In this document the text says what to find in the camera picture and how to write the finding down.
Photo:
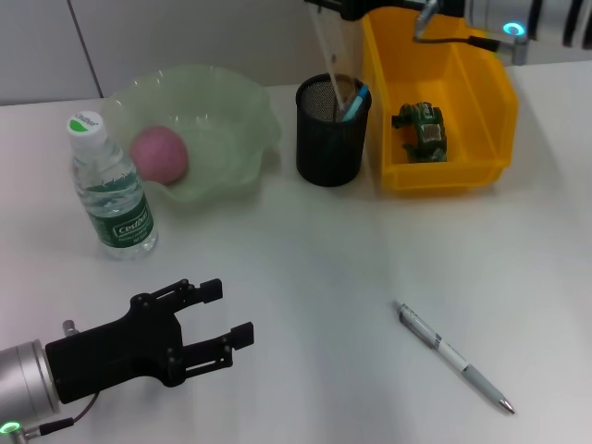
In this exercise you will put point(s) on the green glass fruit plate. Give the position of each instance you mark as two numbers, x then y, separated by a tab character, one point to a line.
222	139

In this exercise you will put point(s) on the silver ballpoint pen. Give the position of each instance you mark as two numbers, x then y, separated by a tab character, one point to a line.
462	365

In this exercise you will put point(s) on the green plastic wrapper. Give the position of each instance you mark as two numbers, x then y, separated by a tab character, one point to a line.
425	134

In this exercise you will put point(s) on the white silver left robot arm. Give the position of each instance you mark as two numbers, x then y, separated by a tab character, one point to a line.
23	379

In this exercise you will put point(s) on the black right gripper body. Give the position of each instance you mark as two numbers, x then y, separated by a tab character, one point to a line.
384	7

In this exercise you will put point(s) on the clear water bottle green label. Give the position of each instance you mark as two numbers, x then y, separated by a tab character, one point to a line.
115	199

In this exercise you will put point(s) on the blue scissors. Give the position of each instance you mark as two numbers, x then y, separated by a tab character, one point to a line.
356	104

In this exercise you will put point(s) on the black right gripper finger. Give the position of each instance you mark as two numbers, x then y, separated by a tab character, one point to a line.
324	3

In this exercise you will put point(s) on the yellow plastic bin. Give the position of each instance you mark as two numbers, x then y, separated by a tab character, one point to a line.
462	178

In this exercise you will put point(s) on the pink peach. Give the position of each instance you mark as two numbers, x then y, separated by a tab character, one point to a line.
159	155

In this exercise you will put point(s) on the black mesh pen holder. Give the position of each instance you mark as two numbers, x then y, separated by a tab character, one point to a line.
330	157

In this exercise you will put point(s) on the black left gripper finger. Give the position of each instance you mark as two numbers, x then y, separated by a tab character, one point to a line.
242	335
210	290

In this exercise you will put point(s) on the transparent plastic ruler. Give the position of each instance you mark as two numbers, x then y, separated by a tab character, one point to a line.
337	60

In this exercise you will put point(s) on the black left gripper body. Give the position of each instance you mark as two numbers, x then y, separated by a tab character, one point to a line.
106	356

